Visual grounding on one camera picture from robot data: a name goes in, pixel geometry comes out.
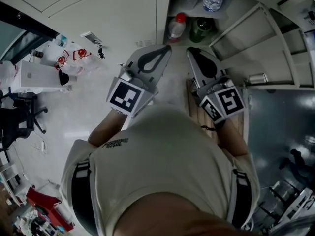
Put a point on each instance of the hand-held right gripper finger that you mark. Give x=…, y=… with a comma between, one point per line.
x=195, y=72
x=221, y=70

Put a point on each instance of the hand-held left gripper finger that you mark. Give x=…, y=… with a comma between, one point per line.
x=131, y=61
x=162, y=72

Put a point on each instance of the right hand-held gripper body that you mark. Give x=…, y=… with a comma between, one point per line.
x=231, y=99

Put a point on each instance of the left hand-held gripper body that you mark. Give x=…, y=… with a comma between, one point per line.
x=125, y=97

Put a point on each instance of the green bottle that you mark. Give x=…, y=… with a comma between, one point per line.
x=200, y=31

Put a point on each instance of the red-capped clear bottle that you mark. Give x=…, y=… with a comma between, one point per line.
x=176, y=28

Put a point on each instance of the beige metal locker cabinet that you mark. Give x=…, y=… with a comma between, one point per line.
x=110, y=13

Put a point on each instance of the person's right forearm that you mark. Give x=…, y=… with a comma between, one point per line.
x=233, y=141

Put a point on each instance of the person's left forearm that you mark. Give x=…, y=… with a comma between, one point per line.
x=105, y=129

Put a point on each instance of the black key in lock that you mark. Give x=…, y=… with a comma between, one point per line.
x=101, y=53

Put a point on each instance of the wooden pallet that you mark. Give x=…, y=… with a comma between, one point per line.
x=197, y=112

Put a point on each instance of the white device with black face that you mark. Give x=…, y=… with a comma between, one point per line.
x=64, y=77

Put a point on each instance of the person's beige shirt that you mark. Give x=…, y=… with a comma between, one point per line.
x=160, y=156

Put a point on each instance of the small clear bottle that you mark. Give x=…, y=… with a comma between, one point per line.
x=61, y=41

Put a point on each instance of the white box appliance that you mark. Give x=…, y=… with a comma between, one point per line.
x=37, y=76

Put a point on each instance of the brown cup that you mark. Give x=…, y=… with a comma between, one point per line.
x=38, y=54

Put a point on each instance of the white power strip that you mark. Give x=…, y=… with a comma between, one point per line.
x=43, y=146

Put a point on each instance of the black framed glass partition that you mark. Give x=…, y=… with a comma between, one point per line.
x=29, y=27

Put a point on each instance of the black office chair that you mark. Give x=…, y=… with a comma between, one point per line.
x=17, y=122

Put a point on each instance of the clear plastic bag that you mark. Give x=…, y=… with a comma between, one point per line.
x=7, y=72

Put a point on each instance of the red box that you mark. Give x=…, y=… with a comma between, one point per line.
x=44, y=200

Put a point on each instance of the white shelf rack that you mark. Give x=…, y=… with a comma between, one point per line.
x=29, y=224

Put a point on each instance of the metal frame rack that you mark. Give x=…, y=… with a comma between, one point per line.
x=290, y=205

